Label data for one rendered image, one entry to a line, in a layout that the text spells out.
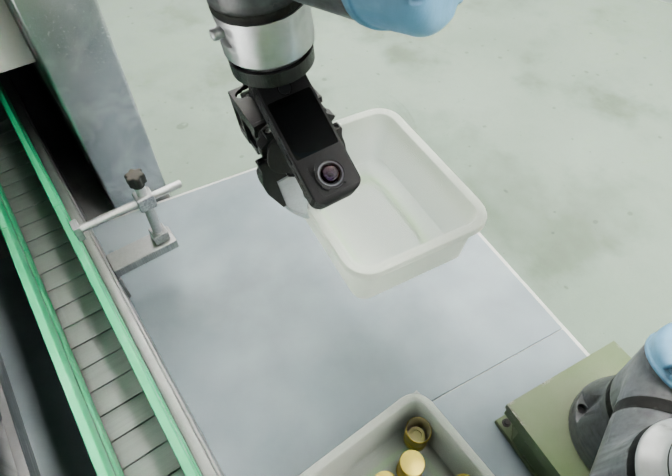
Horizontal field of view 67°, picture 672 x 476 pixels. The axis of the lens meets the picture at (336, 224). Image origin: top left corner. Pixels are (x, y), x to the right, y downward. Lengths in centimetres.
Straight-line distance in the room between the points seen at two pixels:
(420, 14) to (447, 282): 71
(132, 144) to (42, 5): 28
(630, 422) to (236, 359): 56
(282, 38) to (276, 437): 59
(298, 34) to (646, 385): 49
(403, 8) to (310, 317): 68
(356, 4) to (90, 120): 72
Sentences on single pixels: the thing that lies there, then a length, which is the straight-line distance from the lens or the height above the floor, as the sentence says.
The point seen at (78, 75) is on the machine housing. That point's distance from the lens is 93.
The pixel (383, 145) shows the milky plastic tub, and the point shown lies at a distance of 69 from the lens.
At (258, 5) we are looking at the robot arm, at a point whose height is 136.
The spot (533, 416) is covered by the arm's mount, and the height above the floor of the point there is 83.
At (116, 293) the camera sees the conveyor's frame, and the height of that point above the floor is 88.
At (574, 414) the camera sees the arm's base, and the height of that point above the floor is 85.
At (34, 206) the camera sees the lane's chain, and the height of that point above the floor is 88.
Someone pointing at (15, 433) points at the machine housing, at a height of 80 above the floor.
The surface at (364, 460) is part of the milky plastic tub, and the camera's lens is 79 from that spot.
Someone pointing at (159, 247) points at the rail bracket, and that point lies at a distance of 89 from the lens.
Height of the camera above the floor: 154
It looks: 51 degrees down
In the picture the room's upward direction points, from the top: straight up
